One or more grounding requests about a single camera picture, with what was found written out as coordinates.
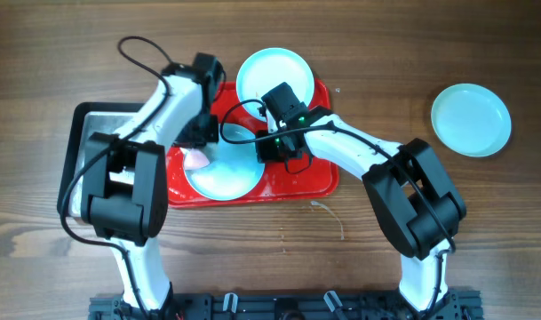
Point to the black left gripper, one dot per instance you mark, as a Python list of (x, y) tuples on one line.
[(199, 134)]

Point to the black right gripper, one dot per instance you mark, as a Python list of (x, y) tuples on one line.
[(273, 149)]

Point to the pink sponge green scourer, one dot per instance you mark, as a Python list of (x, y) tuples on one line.
[(194, 159)]

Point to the light blue plate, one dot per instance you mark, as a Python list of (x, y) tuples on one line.
[(234, 171), (267, 68)]

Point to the pale green plate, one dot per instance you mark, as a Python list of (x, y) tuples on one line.
[(471, 120)]

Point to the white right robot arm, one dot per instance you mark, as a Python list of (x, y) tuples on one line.
[(417, 206)]

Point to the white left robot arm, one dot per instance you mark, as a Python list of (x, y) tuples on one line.
[(125, 196)]

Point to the red plastic tray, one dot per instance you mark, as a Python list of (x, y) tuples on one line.
[(318, 180)]

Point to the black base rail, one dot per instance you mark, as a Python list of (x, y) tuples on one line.
[(456, 304)]

